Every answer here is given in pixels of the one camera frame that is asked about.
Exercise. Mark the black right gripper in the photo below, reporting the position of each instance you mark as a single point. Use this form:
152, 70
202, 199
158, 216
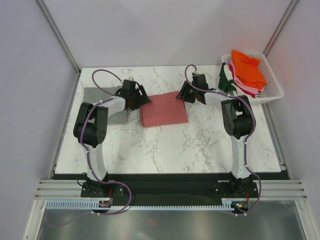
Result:
183, 94

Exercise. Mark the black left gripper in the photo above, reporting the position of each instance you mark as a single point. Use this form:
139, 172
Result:
143, 99

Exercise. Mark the salmon pink t shirt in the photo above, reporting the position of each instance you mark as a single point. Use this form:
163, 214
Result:
164, 109

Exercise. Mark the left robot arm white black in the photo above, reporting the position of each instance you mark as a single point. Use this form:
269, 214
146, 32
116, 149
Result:
90, 129

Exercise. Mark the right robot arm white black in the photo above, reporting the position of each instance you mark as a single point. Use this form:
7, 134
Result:
239, 123

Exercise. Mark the dark green white garment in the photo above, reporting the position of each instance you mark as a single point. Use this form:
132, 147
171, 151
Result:
226, 82

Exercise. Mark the folded grey t shirt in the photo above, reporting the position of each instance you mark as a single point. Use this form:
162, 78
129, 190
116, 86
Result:
93, 95

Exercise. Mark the magenta red t shirt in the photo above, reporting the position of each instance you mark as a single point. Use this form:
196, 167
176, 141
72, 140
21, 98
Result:
239, 84

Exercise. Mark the light pink t shirt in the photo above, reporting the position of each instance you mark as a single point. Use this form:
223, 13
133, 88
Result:
248, 86

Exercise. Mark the orange t shirt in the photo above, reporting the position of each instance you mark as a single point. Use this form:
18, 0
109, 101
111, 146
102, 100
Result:
247, 70

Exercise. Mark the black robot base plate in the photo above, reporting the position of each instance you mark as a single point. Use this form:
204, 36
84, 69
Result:
169, 189

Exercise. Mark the white slotted cable duct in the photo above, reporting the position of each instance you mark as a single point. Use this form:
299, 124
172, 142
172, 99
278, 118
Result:
100, 205

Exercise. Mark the left aluminium frame post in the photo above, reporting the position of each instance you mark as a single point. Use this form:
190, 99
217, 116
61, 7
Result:
57, 34

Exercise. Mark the aluminium frame post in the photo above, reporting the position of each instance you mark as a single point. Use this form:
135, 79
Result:
57, 34
281, 25

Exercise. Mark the right aluminium frame post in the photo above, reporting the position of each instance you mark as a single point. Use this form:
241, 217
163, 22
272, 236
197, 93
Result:
281, 25

